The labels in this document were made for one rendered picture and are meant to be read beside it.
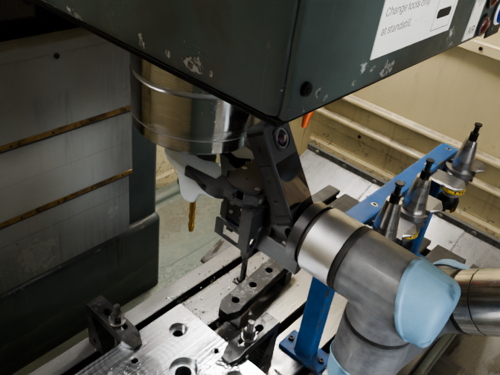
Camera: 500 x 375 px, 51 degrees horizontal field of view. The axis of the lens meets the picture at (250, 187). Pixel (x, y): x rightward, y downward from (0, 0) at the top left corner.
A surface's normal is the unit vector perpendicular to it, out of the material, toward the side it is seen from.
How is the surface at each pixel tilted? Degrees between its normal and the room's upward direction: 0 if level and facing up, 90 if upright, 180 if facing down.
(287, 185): 59
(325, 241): 44
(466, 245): 24
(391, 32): 90
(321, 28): 90
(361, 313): 90
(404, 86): 90
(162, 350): 0
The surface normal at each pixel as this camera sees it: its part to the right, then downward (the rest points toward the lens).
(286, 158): 0.73, -0.05
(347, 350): -0.78, 0.27
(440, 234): -0.15, -0.60
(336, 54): 0.74, 0.45
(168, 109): -0.37, 0.49
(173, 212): 0.11, -0.82
